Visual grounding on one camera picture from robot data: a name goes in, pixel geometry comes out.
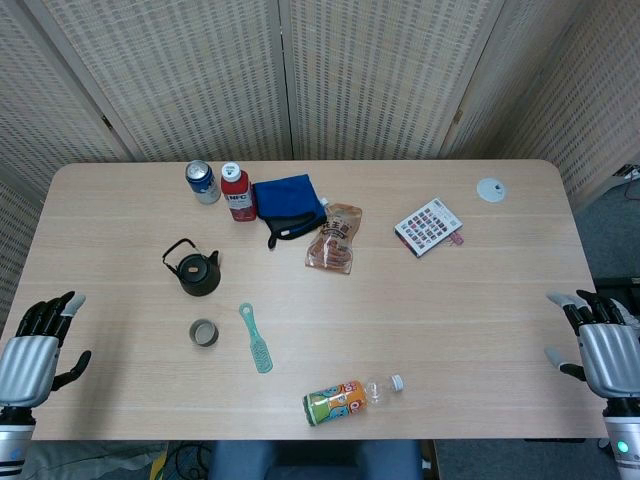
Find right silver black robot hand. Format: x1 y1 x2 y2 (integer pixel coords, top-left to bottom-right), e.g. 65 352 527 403
543 288 640 401

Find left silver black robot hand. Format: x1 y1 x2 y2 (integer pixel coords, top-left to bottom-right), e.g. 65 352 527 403
0 291 93 409

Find black teapot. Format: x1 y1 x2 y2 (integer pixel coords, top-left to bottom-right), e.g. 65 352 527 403
160 237 223 297

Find black equipment box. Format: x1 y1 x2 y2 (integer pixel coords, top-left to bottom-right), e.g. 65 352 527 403
594 276 640 301

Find grey floor cloth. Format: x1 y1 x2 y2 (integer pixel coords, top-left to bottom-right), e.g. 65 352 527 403
24 439 166 480

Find small dark green cup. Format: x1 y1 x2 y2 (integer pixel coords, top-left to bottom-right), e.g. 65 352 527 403
188 318 221 350

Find colourful printed box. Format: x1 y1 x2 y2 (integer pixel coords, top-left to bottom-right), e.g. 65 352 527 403
393 197 464 259

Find teal plastic brush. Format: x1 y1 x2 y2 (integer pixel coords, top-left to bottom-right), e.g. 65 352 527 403
238 302 275 375

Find blue drink can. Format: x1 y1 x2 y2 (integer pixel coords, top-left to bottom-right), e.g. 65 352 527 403
184 159 222 205

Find red NFC juice bottle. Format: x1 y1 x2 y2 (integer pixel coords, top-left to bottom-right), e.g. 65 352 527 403
220 161 258 223

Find orange label plastic bottle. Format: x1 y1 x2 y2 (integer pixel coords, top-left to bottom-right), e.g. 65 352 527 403
302 373 406 428

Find blue seat under table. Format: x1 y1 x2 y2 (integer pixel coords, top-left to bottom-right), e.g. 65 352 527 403
207 439 426 480

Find black cloth with loop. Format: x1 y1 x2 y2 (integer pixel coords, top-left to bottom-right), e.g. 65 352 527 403
266 210 327 250

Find brown snack pouch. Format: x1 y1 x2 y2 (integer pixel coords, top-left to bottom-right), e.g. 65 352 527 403
304 198 363 275

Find blue folded cloth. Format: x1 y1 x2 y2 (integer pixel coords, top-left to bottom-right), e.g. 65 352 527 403
252 173 326 221

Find woven folding screen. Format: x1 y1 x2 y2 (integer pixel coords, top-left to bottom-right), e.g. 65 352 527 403
0 0 640 341

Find white plug with cables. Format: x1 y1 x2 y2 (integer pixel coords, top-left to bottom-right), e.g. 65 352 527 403
609 162 640 201

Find tangled floor cables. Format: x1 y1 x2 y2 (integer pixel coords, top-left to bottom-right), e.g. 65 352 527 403
149 439 211 480

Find white round cable grommet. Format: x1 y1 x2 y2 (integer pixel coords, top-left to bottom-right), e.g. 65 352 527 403
475 177 507 203

